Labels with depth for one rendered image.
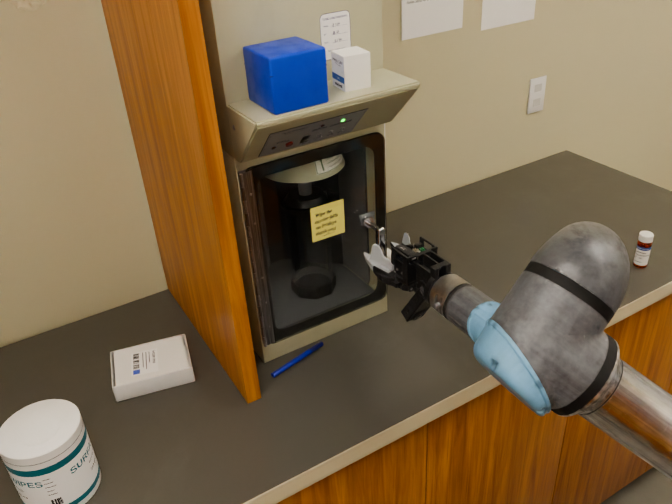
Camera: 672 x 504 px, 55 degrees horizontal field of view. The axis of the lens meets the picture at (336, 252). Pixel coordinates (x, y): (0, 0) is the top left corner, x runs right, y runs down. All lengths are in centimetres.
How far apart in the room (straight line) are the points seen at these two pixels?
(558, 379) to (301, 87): 58
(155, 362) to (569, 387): 88
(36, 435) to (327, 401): 52
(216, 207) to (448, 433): 71
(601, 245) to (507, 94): 137
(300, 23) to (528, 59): 115
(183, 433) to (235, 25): 74
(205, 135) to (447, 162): 116
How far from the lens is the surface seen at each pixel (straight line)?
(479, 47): 201
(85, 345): 158
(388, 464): 137
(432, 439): 142
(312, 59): 105
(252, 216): 120
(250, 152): 110
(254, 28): 112
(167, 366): 139
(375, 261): 129
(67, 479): 119
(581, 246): 80
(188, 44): 98
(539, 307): 78
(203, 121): 101
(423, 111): 193
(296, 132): 110
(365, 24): 122
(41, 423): 119
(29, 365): 158
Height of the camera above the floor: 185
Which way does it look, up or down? 32 degrees down
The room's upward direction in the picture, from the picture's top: 4 degrees counter-clockwise
